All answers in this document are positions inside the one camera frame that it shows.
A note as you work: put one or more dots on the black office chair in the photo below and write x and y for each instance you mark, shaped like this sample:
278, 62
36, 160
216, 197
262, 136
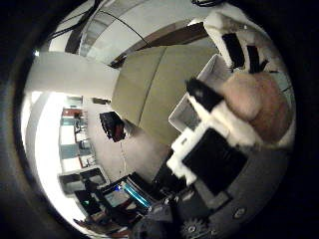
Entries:
113, 126

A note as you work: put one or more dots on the black desk with screens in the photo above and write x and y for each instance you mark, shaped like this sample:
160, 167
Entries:
83, 181

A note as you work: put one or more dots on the olive green table cloth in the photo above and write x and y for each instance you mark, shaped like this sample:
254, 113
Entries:
153, 86

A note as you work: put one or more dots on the tan teddy bear plush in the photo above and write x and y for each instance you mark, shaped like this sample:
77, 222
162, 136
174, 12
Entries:
259, 99

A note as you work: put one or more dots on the black equipment cart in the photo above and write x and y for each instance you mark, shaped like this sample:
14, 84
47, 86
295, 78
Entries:
156, 195

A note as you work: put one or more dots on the grey fabric storage bin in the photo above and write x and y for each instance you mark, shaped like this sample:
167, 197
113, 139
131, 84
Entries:
181, 116

